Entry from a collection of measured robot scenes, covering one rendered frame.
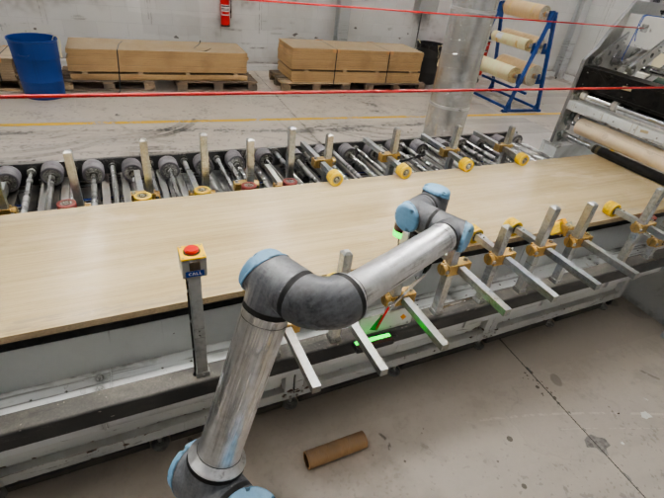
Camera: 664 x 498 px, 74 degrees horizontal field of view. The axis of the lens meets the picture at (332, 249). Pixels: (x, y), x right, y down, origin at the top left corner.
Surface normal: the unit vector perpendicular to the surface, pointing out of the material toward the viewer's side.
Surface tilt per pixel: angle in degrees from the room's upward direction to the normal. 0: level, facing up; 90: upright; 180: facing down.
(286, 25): 90
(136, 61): 90
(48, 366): 90
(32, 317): 0
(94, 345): 90
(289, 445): 0
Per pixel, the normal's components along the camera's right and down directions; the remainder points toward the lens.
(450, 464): 0.11, -0.82
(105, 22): 0.36, 0.55
